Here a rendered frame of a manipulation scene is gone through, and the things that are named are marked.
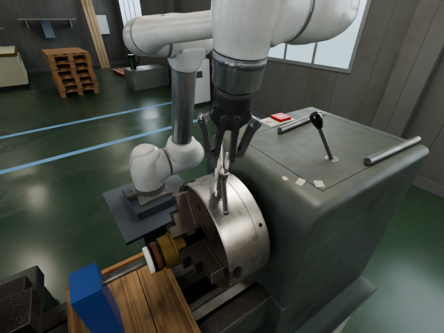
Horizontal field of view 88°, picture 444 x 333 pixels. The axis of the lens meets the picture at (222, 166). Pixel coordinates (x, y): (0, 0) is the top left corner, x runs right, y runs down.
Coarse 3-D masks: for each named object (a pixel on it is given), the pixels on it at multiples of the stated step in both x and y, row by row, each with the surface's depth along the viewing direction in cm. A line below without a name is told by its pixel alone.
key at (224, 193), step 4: (220, 168) 54; (224, 180) 51; (224, 184) 50; (224, 188) 50; (224, 192) 49; (224, 196) 48; (224, 200) 47; (224, 204) 46; (224, 208) 46; (228, 208) 46; (224, 212) 45; (228, 212) 45
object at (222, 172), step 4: (224, 168) 52; (220, 172) 51; (224, 172) 51; (228, 172) 51; (220, 176) 51; (224, 176) 51; (220, 180) 52; (220, 184) 53; (216, 188) 55; (220, 188) 54; (220, 192) 55; (220, 196) 56
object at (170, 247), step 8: (168, 232) 62; (160, 240) 59; (168, 240) 59; (176, 240) 61; (184, 240) 61; (152, 248) 58; (160, 248) 58; (168, 248) 58; (176, 248) 58; (152, 256) 56; (160, 256) 57; (168, 256) 57; (176, 256) 58; (160, 264) 57; (168, 264) 58
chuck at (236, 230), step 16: (208, 176) 65; (192, 192) 60; (208, 192) 57; (208, 208) 54; (240, 208) 56; (208, 224) 57; (224, 224) 53; (240, 224) 54; (208, 240) 61; (224, 240) 52; (240, 240) 54; (256, 240) 56; (224, 256) 54; (240, 256) 54; (256, 256) 57; (240, 272) 56; (224, 288) 61
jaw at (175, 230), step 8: (184, 192) 63; (176, 200) 61; (184, 200) 62; (176, 208) 64; (184, 208) 62; (192, 208) 63; (176, 216) 61; (184, 216) 62; (192, 216) 63; (168, 224) 64; (176, 224) 61; (184, 224) 62; (192, 224) 63; (176, 232) 61; (184, 232) 62
